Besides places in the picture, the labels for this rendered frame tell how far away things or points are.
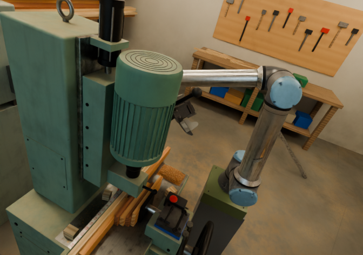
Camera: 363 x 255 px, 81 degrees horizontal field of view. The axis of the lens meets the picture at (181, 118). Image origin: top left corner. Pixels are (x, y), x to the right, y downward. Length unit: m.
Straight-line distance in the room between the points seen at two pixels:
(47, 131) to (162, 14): 3.61
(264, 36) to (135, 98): 3.41
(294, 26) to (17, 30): 3.55
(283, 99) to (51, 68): 0.80
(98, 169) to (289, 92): 0.77
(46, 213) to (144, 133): 0.62
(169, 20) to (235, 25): 1.17
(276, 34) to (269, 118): 2.92
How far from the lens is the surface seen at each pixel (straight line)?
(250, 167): 1.15
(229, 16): 3.85
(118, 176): 0.83
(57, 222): 1.05
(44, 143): 0.87
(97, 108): 0.66
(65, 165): 0.84
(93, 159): 0.79
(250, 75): 1.06
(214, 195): 1.44
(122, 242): 0.88
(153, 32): 4.31
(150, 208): 0.88
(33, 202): 1.13
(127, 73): 0.52
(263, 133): 1.03
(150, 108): 0.55
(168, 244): 0.87
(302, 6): 3.84
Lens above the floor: 1.69
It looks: 32 degrees down
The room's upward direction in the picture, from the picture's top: 16 degrees clockwise
